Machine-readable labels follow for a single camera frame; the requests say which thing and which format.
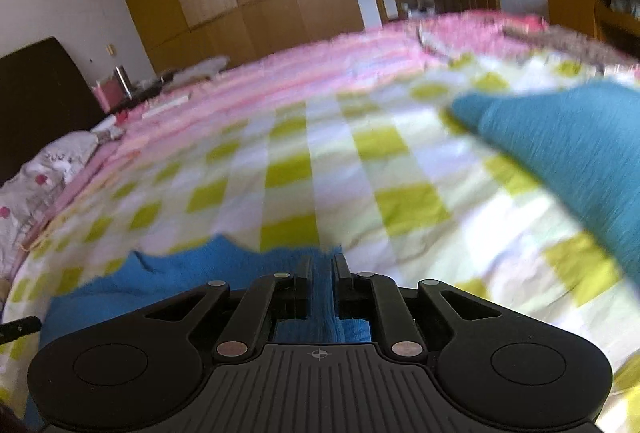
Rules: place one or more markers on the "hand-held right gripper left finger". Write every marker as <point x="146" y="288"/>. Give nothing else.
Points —
<point x="304" y="285"/>

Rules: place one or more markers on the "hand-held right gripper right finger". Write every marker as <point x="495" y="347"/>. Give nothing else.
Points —
<point x="341" y="285"/>

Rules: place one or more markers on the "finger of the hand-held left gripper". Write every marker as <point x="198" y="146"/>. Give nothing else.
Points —
<point x="22" y="328"/>

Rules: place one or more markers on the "blue knitted sweater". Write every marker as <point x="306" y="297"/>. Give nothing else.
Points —
<point x="175" y="273"/>

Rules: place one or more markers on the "checked pink-edged bed sheet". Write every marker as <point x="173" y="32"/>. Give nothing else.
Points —
<point x="310" y="153"/>

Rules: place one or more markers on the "grey pillow with pink dots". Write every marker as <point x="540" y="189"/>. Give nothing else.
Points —
<point x="40" y="183"/>

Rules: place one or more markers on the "white flat strip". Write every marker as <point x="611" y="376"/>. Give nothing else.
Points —
<point x="167" y="105"/>

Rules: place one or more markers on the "dark wooden headboard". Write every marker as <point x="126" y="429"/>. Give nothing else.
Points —
<point x="40" y="98"/>

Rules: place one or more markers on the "grey cloth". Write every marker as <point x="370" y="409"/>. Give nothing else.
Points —
<point x="202" y="67"/>

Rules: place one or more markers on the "pink storage box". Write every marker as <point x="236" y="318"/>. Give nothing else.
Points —
<point x="106" y="97"/>

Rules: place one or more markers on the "steel thermos bottle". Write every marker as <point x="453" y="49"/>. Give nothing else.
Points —
<point x="122" y="80"/>

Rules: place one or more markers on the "wooden side cabinet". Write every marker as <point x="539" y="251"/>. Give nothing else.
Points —
<point x="567" y="3"/>

